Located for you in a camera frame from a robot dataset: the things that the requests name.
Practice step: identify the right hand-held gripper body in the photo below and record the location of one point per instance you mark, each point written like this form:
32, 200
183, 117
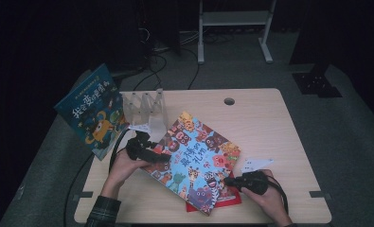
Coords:
254, 183

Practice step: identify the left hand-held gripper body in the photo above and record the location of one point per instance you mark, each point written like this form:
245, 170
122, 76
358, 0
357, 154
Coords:
140, 148

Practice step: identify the colourful animal picture book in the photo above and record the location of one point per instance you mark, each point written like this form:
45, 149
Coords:
194, 160

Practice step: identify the clear acrylic book rack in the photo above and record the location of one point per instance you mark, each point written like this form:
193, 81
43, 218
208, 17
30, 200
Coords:
150, 107

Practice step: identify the blue monster picture book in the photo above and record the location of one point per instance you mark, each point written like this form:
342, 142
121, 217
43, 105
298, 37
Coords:
93, 116

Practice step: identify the person's right hand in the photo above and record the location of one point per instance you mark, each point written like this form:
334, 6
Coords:
274, 201

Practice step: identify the person's left hand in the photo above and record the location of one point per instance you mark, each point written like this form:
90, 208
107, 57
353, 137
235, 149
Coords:
121, 171

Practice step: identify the black stand with flat base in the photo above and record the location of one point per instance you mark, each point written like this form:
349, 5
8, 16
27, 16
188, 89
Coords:
317, 83

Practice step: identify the white metal stand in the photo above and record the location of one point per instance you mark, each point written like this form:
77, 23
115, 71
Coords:
235, 18

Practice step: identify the grey table bracket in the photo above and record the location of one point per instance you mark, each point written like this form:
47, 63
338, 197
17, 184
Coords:
320, 194
82, 195

